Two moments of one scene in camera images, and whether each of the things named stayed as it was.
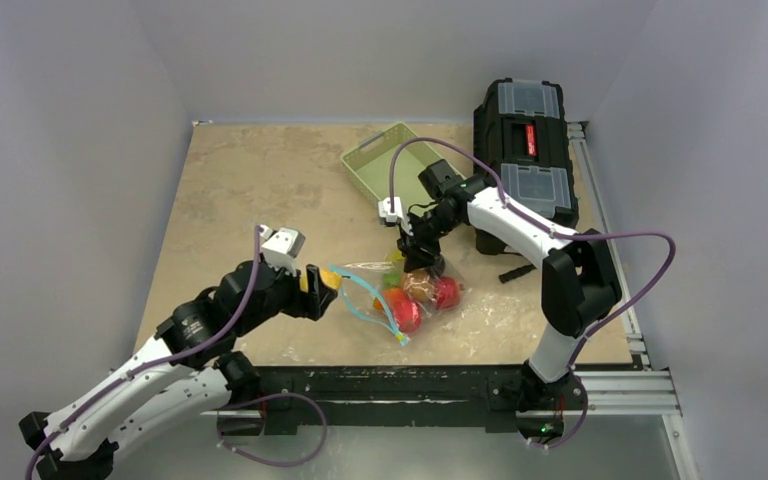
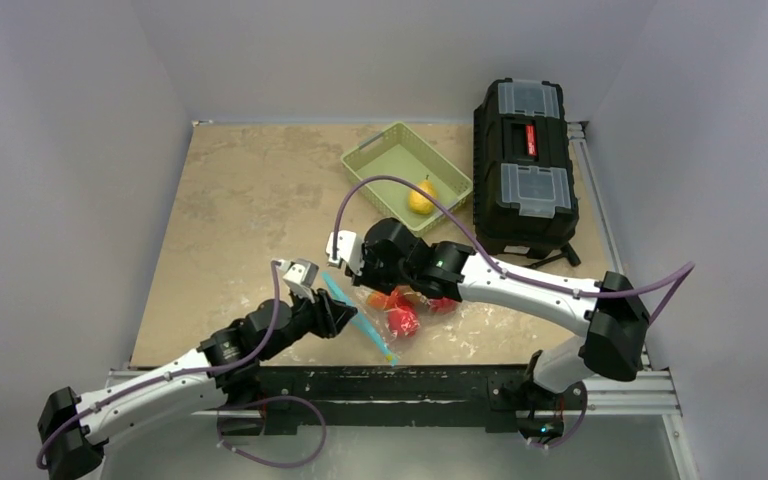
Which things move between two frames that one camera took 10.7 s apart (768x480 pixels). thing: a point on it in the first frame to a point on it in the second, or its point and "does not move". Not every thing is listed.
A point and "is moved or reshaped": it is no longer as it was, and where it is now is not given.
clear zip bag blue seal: [392, 329] is moved or reshaped
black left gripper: [312, 303] to [321, 310]
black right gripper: [417, 243] to [371, 258]
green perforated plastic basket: [371, 162] does not move
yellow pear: [329, 278] is moved or reshaped
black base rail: [385, 394] does not move
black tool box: [522, 146] does not move
